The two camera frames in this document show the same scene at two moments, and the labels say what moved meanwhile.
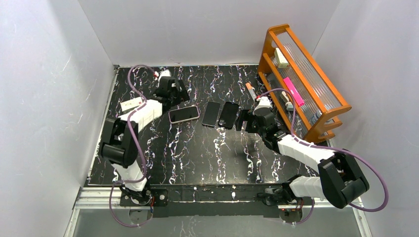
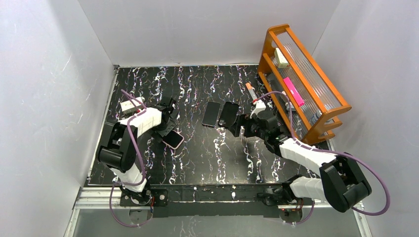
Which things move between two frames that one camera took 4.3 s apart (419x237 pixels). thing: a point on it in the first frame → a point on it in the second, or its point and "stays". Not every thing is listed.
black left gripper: x=178 y=90 → x=169 y=122
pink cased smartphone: x=184 y=114 → x=173 y=139
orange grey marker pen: x=251 y=91 stays
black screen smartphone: x=211 y=113 stays
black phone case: x=227 y=118 stays
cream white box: x=281 y=61 stays
